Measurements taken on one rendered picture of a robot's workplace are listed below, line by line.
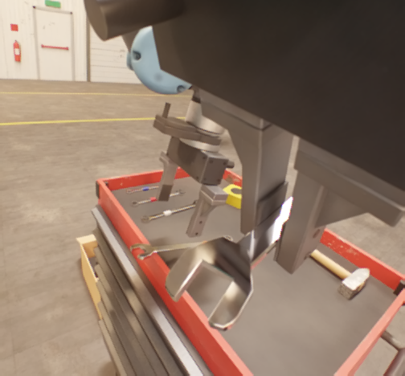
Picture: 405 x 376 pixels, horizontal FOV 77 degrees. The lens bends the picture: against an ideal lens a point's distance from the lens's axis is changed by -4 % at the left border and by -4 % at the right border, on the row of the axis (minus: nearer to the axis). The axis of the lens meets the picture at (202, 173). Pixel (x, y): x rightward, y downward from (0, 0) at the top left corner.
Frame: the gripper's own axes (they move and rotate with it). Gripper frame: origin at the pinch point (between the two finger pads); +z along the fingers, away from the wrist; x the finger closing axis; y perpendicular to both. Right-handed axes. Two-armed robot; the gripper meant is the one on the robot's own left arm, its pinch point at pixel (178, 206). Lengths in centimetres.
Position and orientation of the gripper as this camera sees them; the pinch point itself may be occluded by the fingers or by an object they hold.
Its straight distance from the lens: 53.1
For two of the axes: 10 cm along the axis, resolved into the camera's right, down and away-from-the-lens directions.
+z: -3.1, 9.1, 2.8
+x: -5.4, -4.1, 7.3
